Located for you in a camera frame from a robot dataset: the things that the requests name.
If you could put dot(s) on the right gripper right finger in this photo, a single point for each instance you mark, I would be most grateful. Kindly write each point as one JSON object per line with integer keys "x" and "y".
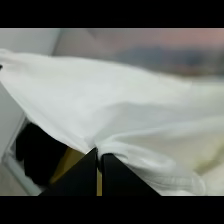
{"x": 121, "y": 180}

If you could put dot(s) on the white T-shirt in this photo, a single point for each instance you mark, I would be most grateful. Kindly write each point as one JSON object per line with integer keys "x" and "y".
{"x": 113, "y": 100}

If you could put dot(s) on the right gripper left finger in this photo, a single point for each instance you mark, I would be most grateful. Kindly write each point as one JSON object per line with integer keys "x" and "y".
{"x": 81, "y": 180}

